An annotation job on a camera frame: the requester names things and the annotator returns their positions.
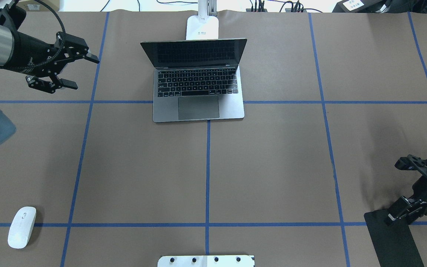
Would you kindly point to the grey laptop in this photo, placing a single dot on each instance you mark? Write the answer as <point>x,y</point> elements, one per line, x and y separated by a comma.
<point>196,79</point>

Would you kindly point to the white desk lamp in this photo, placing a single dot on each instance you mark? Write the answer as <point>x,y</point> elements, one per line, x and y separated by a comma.
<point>204,25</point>

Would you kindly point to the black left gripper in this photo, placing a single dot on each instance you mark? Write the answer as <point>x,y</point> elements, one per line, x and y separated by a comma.
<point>29,52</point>

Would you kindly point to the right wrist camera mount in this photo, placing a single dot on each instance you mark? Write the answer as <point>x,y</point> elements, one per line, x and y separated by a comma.
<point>411,163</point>

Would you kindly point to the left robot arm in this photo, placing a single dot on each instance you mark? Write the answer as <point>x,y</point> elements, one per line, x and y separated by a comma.
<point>51,67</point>

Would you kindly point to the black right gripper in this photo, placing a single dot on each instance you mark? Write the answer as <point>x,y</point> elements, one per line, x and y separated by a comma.
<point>426,189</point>

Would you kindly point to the white wireless mouse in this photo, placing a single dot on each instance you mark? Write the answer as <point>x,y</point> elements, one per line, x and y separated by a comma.
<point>21,227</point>

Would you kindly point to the black mouse pad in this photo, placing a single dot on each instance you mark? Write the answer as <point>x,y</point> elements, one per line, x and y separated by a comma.
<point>393,244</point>

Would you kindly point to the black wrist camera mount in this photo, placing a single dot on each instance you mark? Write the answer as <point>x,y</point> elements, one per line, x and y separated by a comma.
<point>12,16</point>

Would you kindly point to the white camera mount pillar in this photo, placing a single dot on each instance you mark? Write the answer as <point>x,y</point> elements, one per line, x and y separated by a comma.
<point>207,261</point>

